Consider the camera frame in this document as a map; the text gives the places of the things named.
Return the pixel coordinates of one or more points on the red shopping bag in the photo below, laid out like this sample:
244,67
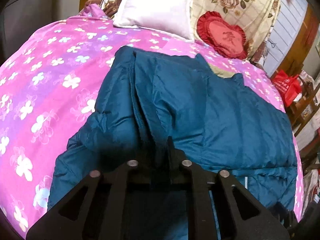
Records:
287,86

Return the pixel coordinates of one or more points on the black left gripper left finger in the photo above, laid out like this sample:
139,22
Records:
101,206

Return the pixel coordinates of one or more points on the wooden shelf rack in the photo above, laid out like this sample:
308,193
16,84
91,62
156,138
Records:
302,111

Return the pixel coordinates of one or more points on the cream rose-print folded quilt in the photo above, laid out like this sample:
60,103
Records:
255,17

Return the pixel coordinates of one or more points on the dark teal down jacket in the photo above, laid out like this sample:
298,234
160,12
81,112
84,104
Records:
219,123

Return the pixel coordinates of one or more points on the pink floral bed sheet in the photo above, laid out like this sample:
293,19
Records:
49,88

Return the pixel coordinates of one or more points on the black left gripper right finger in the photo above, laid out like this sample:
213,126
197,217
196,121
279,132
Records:
216,205

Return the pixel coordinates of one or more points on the white pillow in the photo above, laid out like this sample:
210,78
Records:
171,16

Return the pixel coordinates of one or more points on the red heart-shaped cushion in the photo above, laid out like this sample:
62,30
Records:
226,39

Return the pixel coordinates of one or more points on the grey refrigerator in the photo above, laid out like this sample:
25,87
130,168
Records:
21,18

